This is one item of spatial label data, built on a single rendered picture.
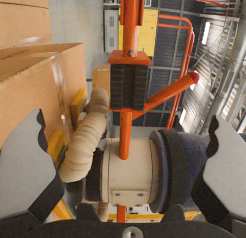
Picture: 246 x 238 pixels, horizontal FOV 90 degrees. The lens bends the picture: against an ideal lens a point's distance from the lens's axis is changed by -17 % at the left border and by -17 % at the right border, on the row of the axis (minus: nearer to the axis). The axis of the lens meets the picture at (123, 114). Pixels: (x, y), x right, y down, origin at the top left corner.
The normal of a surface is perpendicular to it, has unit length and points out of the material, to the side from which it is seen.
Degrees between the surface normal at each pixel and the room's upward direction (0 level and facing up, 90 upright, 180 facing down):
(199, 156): 92
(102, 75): 90
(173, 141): 90
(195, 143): 90
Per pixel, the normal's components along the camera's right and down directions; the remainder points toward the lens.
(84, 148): 0.56, -0.56
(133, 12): 0.21, 0.54
